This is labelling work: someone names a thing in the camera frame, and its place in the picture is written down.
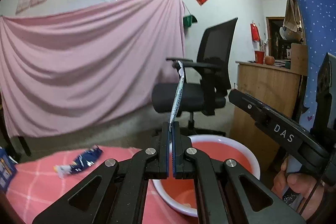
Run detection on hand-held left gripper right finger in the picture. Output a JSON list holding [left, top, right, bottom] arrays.
[[172, 121, 306, 224]]

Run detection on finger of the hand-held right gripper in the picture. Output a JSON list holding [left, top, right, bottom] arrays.
[[228, 89, 269, 123]]

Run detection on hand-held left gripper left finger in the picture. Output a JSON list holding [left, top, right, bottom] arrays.
[[31, 122, 170, 224]]

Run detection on white basin red inside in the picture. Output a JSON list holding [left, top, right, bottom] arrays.
[[152, 135, 261, 217]]

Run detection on white blue wrapper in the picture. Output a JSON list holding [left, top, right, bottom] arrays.
[[169, 61, 185, 132]]

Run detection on person's right hand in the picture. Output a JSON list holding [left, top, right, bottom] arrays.
[[272, 158, 326, 199]]

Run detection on wooden cabinet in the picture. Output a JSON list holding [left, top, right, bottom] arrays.
[[230, 61, 302, 172]]

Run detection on red cup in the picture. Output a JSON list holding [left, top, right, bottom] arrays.
[[254, 50, 265, 64]]

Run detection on black office chair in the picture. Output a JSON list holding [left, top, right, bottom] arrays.
[[152, 17, 239, 135]]

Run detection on wooden board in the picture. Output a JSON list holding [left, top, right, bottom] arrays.
[[291, 43, 308, 76]]

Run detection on red hanging ornament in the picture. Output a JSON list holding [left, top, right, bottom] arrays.
[[250, 22, 261, 42]]

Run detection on dark blue snack wrapper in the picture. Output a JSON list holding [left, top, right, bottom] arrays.
[[54, 145, 103, 178]]

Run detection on beige hanging bag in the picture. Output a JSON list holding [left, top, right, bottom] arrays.
[[280, 0, 306, 42]]

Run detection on green hanging dustpan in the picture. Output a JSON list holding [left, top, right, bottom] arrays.
[[183, 14, 198, 28]]

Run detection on blue dotted cloth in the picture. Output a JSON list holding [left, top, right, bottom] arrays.
[[276, 0, 336, 130]]

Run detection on pink hanging sheet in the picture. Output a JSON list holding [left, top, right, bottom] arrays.
[[0, 0, 185, 138]]

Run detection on blue cardboard box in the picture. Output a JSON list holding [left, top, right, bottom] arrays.
[[0, 148, 17, 191]]

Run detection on brown door frame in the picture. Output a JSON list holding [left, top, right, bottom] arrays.
[[266, 16, 285, 56]]

